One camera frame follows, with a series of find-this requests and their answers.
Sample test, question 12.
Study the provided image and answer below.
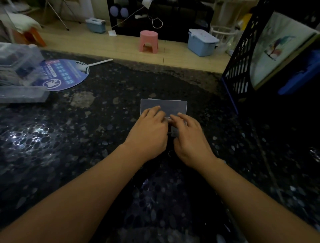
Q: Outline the small light blue case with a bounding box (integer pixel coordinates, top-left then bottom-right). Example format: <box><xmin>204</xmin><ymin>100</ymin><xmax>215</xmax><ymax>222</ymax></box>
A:
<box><xmin>85</xmin><ymin>18</ymin><xmax>106</xmax><ymax>34</ymax></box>

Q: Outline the black mesh file rack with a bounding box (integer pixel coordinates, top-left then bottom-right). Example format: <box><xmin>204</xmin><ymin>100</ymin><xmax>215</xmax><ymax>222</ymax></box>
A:
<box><xmin>221</xmin><ymin>0</ymin><xmax>320</xmax><ymax>115</ymax></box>

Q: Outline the pink plastic stool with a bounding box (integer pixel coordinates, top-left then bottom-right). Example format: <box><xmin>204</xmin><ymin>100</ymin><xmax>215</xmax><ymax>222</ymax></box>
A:
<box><xmin>139</xmin><ymin>30</ymin><xmax>160</xmax><ymax>54</ymax></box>

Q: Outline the black cabinet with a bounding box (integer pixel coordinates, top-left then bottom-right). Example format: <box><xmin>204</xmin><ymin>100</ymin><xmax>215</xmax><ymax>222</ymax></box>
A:
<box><xmin>107</xmin><ymin>0</ymin><xmax>215</xmax><ymax>43</ymax></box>

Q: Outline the clear plastic storage box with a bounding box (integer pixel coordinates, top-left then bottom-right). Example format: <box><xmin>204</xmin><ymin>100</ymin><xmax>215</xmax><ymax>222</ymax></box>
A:
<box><xmin>0</xmin><ymin>42</ymin><xmax>50</xmax><ymax>103</ymax></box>

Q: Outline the small clear plastic box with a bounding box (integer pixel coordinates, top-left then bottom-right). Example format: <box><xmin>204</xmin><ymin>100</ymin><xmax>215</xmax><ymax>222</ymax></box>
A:
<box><xmin>140</xmin><ymin>98</ymin><xmax>188</xmax><ymax>138</ymax></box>

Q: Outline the person's right forearm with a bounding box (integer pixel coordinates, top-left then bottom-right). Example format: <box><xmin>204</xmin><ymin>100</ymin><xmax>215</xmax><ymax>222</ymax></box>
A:
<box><xmin>199</xmin><ymin>157</ymin><xmax>320</xmax><ymax>243</ymax></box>

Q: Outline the person's left forearm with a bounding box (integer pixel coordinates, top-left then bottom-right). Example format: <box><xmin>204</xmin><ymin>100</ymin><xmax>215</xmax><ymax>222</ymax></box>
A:
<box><xmin>0</xmin><ymin>143</ymin><xmax>146</xmax><ymax>243</ymax></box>

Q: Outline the person's right hand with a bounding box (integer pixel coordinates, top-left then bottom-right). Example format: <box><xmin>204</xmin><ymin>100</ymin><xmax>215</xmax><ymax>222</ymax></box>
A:
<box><xmin>170</xmin><ymin>112</ymin><xmax>217</xmax><ymax>171</ymax></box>

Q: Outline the white cable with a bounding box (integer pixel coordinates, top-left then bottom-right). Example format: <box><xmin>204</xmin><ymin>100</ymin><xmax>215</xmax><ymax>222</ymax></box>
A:
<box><xmin>111</xmin><ymin>5</ymin><xmax>163</xmax><ymax>29</ymax></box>

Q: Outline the blue round hand fan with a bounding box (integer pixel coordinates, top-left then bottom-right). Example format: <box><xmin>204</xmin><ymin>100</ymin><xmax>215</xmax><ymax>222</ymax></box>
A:
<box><xmin>32</xmin><ymin>58</ymin><xmax>114</xmax><ymax>91</ymax></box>

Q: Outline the person's left hand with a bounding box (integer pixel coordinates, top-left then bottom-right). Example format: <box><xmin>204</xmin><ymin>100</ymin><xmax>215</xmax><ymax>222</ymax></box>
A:
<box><xmin>123</xmin><ymin>105</ymin><xmax>169</xmax><ymax>163</ymax></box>

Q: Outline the white wire rack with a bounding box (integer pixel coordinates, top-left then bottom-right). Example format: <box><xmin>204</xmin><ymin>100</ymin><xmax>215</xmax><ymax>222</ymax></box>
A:
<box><xmin>209</xmin><ymin>25</ymin><xmax>240</xmax><ymax>50</ymax></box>

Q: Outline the blue storage box white lid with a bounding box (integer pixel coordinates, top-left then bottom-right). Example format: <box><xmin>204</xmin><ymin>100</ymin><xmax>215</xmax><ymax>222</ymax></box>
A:
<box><xmin>187</xmin><ymin>29</ymin><xmax>220</xmax><ymax>57</ymax></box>

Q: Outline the picture book with bird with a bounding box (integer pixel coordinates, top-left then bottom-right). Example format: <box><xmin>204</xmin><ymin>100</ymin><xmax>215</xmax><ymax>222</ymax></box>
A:
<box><xmin>250</xmin><ymin>11</ymin><xmax>320</xmax><ymax>90</ymax></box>

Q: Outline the metal tripod stand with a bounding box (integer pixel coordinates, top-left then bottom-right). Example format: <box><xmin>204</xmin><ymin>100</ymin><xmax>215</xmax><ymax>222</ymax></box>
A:
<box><xmin>41</xmin><ymin>0</ymin><xmax>82</xmax><ymax>31</ymax></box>

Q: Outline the orange plastic stool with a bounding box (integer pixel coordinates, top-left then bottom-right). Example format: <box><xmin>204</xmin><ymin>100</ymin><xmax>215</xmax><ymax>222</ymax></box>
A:
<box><xmin>12</xmin><ymin>27</ymin><xmax>47</xmax><ymax>48</ymax></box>

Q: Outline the blue plastic folder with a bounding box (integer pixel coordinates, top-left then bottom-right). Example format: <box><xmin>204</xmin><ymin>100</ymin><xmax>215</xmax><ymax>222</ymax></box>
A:
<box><xmin>277</xmin><ymin>49</ymin><xmax>320</xmax><ymax>95</ymax></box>

